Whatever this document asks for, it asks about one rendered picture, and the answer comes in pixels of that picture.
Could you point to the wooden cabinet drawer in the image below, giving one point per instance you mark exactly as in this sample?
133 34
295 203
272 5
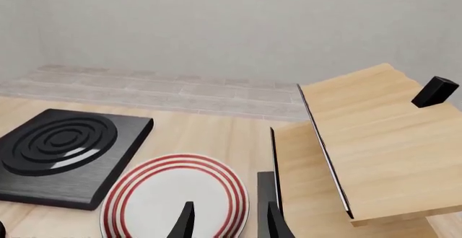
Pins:
303 173

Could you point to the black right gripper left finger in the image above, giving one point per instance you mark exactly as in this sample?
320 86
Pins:
185 225

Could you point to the round black stove knob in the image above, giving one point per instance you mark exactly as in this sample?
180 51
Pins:
1 228

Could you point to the white plate with red rings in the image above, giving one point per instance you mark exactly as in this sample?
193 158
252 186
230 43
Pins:
155 194

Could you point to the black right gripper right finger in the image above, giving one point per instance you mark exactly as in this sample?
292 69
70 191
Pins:
276 227

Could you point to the pale wooden cabinet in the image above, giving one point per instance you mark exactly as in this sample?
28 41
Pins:
382 146

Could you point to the flat black stove plate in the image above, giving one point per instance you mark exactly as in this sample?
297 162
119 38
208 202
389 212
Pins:
61 151

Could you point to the black rectangular block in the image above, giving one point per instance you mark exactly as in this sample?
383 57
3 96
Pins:
435 92

